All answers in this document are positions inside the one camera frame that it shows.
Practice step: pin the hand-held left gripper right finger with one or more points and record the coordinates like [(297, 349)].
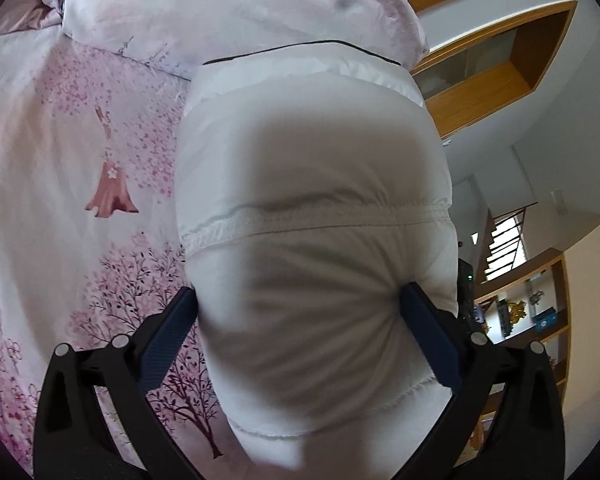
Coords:
[(430, 340)]

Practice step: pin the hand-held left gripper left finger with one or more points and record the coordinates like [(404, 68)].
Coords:
[(167, 345)]

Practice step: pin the white down jacket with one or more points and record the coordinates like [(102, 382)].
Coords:
[(315, 240)]

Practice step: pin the yellow figurine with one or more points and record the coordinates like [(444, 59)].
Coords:
[(514, 316)]

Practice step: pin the stair railing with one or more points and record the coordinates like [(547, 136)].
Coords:
[(505, 240)]

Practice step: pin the wooden bookshelf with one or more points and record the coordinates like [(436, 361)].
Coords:
[(545, 305)]

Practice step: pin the blue box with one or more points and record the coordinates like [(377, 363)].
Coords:
[(546, 320)]

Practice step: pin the pink tree print quilt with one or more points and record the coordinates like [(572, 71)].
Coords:
[(80, 160)]

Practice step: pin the small tree print pillow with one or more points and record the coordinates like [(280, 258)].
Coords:
[(240, 5)]

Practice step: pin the white wall vent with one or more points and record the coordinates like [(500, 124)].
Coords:
[(560, 202)]

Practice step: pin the wooden wall niche frame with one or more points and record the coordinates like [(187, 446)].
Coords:
[(480, 75)]

